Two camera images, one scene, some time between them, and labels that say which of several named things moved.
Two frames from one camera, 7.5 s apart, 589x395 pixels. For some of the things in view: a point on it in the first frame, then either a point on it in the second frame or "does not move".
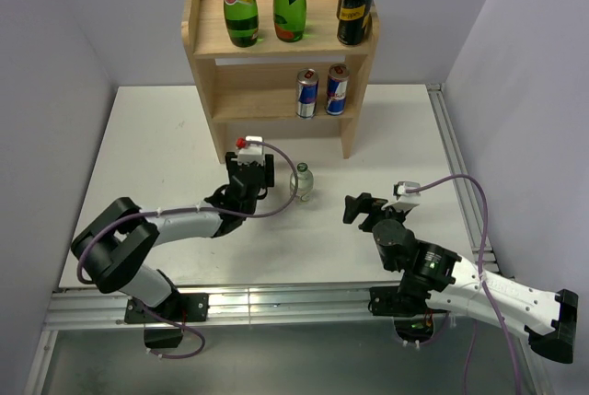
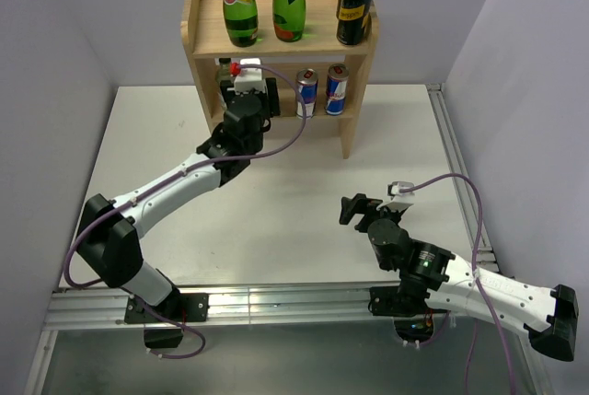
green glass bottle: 240,8 does not move
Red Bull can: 336,88 does not move
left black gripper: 268,169 to 271,102
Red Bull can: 307,81 does not move
